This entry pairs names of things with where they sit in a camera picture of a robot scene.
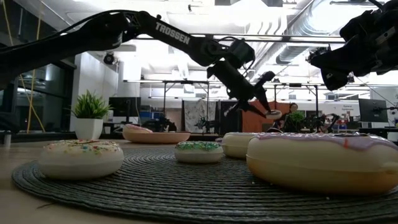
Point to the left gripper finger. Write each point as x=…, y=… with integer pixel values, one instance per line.
x=253, y=109
x=265, y=96

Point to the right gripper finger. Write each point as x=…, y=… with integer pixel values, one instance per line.
x=342, y=62

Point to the small chocolate frosted donut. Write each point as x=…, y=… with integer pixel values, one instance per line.
x=275, y=115

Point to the large white frosted donut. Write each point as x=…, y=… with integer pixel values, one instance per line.
x=236, y=146

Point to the small green frosted donut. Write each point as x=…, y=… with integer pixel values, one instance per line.
x=199, y=154

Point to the large pink frosted donut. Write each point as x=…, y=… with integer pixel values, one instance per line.
x=136, y=128

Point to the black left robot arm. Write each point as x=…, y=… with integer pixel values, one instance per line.
x=174, y=35

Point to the background black robot arm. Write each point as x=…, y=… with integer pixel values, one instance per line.
x=323, y=121

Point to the orange curtain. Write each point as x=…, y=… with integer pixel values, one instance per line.
x=252, y=121

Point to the black curtain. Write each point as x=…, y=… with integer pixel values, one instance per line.
x=231, y=126

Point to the black ceiling spotlight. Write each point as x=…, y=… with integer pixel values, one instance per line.
x=315, y=53
x=109, y=58

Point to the person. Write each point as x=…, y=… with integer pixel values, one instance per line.
x=293, y=108

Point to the background green plant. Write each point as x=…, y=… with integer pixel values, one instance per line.
x=298, y=116

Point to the white patterned cloth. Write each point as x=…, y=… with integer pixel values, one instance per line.
x=192, y=112

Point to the black computer monitor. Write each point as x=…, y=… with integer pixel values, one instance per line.
x=373, y=110
x=124, y=107

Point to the large purple frosted donut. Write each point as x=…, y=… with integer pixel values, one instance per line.
x=311, y=165

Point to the pink plate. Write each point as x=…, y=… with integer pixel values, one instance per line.
x=155, y=138

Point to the round dark grey woven placemat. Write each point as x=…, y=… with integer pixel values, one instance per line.
x=186, y=186

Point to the green plant in white pot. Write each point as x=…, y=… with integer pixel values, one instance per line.
x=89, y=127

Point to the small white sprinkled donut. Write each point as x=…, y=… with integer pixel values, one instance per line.
x=81, y=161

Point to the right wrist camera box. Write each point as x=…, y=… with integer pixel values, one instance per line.
x=357, y=28

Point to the black aluminium table frame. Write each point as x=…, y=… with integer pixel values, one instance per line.
x=46, y=136

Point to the small grey post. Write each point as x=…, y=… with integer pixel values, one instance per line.
x=7, y=140

